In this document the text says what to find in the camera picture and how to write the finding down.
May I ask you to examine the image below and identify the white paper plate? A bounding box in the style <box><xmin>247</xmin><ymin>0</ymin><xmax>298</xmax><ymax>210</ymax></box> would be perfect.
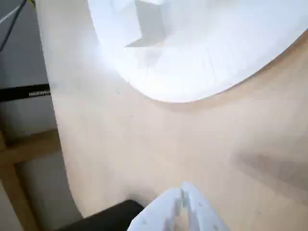
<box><xmin>86</xmin><ymin>0</ymin><xmax>308</xmax><ymax>104</ymax></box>

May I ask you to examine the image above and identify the black clamp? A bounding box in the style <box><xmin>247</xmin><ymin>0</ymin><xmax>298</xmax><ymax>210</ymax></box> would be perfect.
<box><xmin>55</xmin><ymin>199</ymin><xmax>145</xmax><ymax>231</ymax></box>

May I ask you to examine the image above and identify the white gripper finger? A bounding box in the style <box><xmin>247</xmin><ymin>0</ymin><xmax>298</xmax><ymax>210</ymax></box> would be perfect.
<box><xmin>128</xmin><ymin>188</ymin><xmax>183</xmax><ymax>231</ymax></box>
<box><xmin>181</xmin><ymin>181</ymin><xmax>230</xmax><ymax>231</ymax></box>

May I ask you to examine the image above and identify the grey panel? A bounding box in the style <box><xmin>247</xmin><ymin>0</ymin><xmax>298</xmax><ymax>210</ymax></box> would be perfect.
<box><xmin>0</xmin><ymin>0</ymin><xmax>58</xmax><ymax>132</ymax></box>

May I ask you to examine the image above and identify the wooden shelf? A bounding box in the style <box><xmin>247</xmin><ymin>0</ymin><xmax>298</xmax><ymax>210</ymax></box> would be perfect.
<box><xmin>0</xmin><ymin>129</ymin><xmax>64</xmax><ymax>231</ymax></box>

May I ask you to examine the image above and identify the black Neewer strip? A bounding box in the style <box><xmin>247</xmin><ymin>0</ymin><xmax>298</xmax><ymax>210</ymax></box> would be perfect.
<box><xmin>0</xmin><ymin>83</ymin><xmax>51</xmax><ymax>101</ymax></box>

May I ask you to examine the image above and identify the thin black cable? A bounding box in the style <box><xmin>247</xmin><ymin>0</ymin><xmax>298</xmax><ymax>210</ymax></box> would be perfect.
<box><xmin>0</xmin><ymin>0</ymin><xmax>27</xmax><ymax>52</ymax></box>

